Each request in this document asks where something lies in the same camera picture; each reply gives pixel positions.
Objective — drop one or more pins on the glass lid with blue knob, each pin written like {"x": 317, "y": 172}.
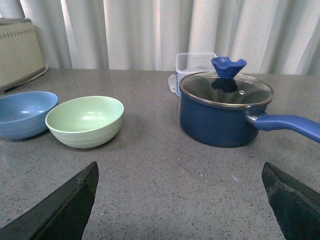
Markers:
{"x": 226, "y": 87}

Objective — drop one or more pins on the clear plastic container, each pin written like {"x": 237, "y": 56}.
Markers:
{"x": 187, "y": 64}

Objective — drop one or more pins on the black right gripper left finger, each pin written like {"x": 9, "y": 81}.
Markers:
{"x": 63, "y": 215}

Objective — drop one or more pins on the cream toaster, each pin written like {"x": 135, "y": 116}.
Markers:
{"x": 21, "y": 58}

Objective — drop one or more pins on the green bowl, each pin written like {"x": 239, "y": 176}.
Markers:
{"x": 86, "y": 122}

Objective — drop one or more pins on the blue saucepan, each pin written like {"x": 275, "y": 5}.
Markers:
{"x": 228, "y": 127}

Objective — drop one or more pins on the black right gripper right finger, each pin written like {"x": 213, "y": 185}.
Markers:
{"x": 295, "y": 205}

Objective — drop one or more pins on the blue bowl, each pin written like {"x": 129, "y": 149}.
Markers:
{"x": 22, "y": 115}

